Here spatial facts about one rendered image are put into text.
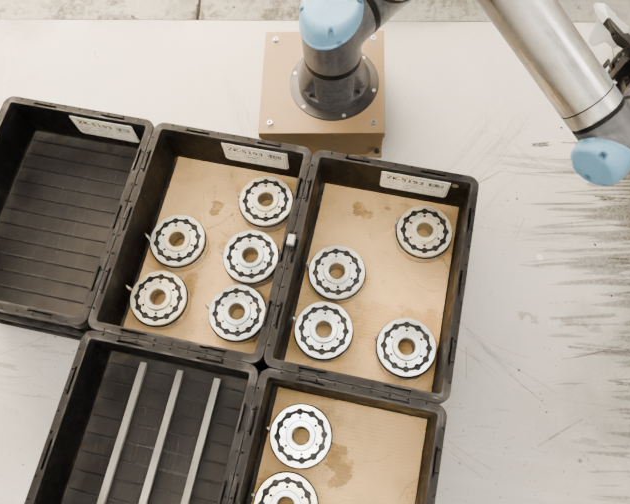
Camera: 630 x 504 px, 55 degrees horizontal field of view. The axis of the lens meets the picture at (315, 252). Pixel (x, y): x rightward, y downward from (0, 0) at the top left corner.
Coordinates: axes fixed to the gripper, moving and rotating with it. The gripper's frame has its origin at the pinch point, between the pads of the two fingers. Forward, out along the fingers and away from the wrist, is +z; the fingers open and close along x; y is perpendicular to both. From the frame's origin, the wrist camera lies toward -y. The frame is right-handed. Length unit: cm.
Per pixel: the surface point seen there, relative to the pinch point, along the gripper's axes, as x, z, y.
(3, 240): -100, -41, 60
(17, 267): -96, -46, 61
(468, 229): -20.0, -36.4, 26.7
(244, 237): -56, -38, 44
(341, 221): -39, -31, 40
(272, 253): -51, -40, 43
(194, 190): -68, -27, 47
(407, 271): -26, -40, 39
